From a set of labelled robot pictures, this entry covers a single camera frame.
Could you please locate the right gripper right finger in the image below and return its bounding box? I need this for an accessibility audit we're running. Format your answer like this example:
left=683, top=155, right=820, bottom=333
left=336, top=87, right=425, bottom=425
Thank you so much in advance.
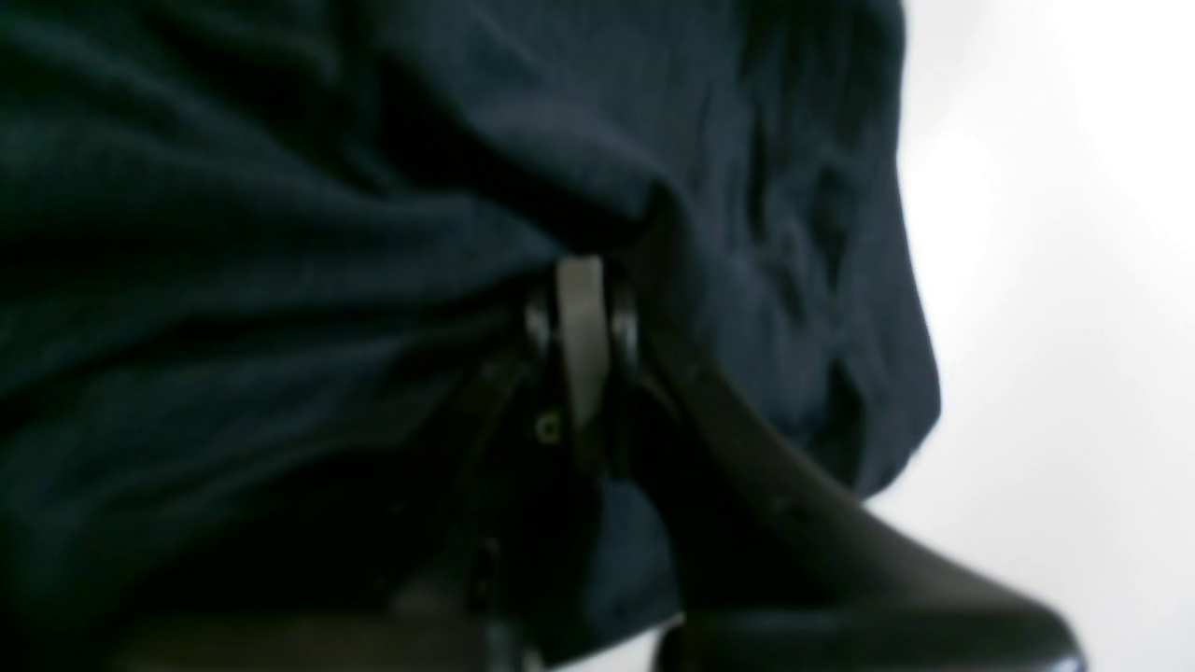
left=609, top=282, right=1087, bottom=671

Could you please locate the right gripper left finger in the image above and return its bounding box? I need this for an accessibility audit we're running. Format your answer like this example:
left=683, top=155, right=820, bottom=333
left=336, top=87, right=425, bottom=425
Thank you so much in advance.
left=112, top=257, right=609, bottom=671

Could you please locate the black long-sleeve t-shirt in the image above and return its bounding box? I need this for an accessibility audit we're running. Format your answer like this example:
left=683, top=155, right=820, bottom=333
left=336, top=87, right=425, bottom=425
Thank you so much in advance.
left=4, top=1, right=940, bottom=671

